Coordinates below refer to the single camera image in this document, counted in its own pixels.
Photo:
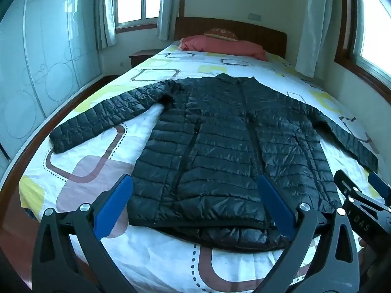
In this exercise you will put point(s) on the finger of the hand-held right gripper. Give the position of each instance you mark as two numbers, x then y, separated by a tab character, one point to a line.
346	180
379	186

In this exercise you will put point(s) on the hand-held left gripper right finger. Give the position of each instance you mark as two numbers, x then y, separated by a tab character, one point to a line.
276	207

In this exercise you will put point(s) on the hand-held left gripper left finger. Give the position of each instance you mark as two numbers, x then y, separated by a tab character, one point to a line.
114	207

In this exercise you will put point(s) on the black puffer jacket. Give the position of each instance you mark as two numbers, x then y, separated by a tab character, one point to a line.
226	146

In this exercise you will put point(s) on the patterned white bed sheet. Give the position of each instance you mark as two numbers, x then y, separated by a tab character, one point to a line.
91	158

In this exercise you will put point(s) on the wooden nightstand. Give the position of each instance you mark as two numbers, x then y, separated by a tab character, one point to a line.
142	57

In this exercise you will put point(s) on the frosted sliding door wardrobe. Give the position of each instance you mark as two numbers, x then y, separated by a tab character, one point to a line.
45	67

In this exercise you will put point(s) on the white curtain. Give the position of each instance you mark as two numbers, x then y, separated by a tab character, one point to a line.
317	24
169	6
106	12

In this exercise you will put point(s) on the pink pillow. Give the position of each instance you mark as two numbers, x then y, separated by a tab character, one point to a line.
223	46

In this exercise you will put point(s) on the dark wooden headboard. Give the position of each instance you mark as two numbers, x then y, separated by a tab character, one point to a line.
256	32

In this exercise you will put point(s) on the embroidered round cushion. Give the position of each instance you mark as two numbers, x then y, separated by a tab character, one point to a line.
220	33

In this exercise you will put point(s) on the wooden bed frame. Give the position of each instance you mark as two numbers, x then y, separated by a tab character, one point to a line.
33	146

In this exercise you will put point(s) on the large wooden frame window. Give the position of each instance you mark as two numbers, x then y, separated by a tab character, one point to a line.
371	30

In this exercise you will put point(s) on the wall socket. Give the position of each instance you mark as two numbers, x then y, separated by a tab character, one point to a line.
253	16

